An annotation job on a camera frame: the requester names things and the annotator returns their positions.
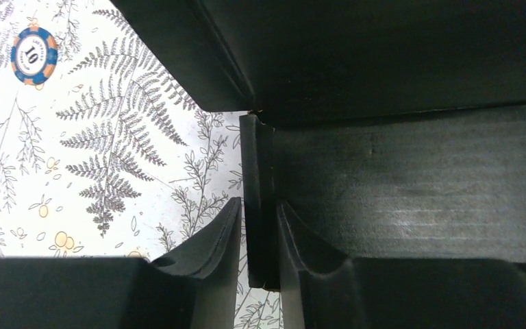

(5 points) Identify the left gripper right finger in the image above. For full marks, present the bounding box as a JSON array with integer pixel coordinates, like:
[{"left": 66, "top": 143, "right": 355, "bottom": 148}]
[{"left": 277, "top": 202, "right": 526, "bottom": 328}]

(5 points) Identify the small black ring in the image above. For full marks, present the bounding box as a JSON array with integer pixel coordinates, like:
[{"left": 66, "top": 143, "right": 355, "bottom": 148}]
[{"left": 10, "top": 25, "right": 61, "bottom": 86}]

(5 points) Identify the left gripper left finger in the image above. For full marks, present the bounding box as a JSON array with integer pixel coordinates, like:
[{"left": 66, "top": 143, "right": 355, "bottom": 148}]
[{"left": 0, "top": 197, "right": 242, "bottom": 328}]

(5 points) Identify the black paper box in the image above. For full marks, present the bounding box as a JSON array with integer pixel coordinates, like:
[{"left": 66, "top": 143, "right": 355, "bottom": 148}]
[{"left": 114, "top": 1, "right": 526, "bottom": 290}]

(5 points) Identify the floral tablecloth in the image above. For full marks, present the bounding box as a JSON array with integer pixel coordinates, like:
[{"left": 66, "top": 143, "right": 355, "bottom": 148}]
[{"left": 0, "top": 1, "right": 285, "bottom": 328}]

